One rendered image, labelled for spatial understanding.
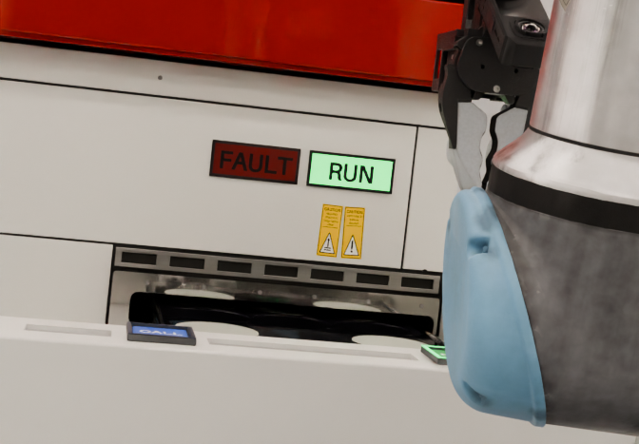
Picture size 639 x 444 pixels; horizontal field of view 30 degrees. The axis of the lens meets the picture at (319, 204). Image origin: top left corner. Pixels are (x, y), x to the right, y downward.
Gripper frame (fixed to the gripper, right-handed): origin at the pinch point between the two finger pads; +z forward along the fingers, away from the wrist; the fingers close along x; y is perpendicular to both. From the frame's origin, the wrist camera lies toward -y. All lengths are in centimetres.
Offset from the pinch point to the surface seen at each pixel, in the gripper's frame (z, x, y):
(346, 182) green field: 2, 0, 58
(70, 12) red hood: -15, 38, 54
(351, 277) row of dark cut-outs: 15, -2, 58
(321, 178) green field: 2, 3, 58
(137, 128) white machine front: -2, 28, 59
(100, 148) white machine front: 1, 33, 59
